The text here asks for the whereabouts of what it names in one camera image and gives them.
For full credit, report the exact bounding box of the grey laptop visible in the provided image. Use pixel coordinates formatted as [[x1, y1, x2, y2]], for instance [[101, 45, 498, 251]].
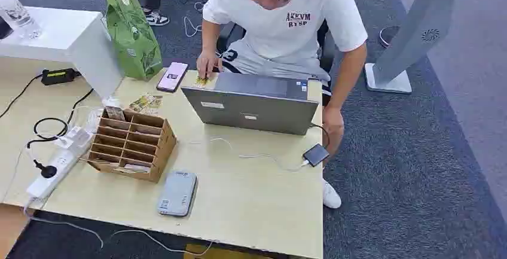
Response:
[[181, 72, 320, 136]]

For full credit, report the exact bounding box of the clear plastic bottle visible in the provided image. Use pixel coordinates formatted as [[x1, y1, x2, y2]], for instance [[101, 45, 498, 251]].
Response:
[[0, 0, 43, 39]]

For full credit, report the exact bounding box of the wooden card box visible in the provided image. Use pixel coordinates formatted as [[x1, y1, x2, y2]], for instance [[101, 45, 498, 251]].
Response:
[[85, 106, 178, 184]]

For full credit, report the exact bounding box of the white power strip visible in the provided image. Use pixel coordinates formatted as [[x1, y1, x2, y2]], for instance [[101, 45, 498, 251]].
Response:
[[26, 125, 94, 201]]

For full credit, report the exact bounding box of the grey stand with white base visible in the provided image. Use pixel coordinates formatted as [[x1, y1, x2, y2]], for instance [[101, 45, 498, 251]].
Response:
[[365, 0, 480, 95]]

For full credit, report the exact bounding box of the white charging cable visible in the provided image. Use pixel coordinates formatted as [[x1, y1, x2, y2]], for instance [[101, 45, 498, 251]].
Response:
[[189, 137, 310, 172]]

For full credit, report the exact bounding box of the black plug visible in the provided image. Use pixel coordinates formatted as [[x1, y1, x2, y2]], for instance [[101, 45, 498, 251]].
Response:
[[33, 159, 58, 179]]

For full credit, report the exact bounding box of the white power cord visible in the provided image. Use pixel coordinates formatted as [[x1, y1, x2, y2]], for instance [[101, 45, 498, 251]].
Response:
[[23, 197, 215, 258]]

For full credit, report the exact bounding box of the black power adapter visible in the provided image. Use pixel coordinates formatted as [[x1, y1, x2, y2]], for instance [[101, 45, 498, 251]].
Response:
[[41, 68, 81, 86]]

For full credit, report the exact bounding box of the card in box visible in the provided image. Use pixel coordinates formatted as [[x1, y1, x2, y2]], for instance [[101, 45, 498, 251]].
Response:
[[105, 105, 127, 121]]

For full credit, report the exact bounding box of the white box shelf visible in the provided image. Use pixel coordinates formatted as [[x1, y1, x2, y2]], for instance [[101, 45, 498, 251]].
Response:
[[0, 5, 124, 100]]

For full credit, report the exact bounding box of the white cable on floor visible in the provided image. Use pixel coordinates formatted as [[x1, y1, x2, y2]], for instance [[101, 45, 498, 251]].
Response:
[[165, 0, 212, 38]]

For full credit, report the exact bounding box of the pink smartphone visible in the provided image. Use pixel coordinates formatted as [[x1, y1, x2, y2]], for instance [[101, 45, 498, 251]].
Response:
[[156, 62, 190, 93]]

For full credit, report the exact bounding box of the grey card reader device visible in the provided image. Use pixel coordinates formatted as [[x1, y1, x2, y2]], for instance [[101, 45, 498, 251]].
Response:
[[157, 170, 198, 218]]

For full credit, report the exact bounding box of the green shopping bag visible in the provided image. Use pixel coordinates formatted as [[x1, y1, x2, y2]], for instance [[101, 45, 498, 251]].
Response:
[[105, 0, 164, 81]]

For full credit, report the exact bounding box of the black cable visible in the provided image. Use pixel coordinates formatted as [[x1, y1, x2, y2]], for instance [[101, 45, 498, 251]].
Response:
[[26, 88, 94, 150]]

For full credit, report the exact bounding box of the stack of printed cards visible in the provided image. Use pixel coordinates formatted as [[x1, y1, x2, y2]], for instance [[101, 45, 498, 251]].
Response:
[[129, 93, 164, 116]]

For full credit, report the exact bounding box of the person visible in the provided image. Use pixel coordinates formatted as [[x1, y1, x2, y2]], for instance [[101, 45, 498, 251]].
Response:
[[196, 0, 369, 209]]

